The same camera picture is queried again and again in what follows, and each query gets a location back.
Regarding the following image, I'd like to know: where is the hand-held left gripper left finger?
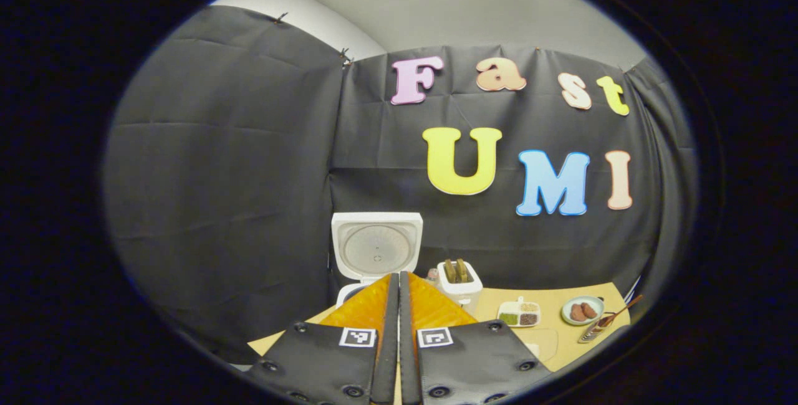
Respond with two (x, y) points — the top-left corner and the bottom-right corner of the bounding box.
(246, 273), (400, 405)

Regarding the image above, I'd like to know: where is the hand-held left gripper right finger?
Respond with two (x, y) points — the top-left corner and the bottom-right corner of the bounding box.
(399, 271), (553, 405)

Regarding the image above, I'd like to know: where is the white chopstick holder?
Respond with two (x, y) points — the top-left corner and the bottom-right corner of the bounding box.
(436, 260), (484, 316)

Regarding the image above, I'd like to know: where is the white rice cooker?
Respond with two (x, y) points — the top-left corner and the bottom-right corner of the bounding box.
(330, 212), (424, 310)

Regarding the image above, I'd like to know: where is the clear rice container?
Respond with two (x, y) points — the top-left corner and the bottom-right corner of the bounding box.
(522, 328), (559, 363)

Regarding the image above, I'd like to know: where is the white divided grain dish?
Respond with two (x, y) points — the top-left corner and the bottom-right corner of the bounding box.
(496, 297), (542, 329)

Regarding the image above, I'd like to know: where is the pale green plate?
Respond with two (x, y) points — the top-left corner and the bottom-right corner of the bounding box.
(560, 295), (605, 326)

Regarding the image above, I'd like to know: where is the black backdrop cloth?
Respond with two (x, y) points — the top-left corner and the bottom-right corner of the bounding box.
(103, 5), (698, 365)

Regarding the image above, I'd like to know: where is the thin brown-handled spoon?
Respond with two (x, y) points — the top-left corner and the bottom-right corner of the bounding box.
(597, 294), (644, 329)

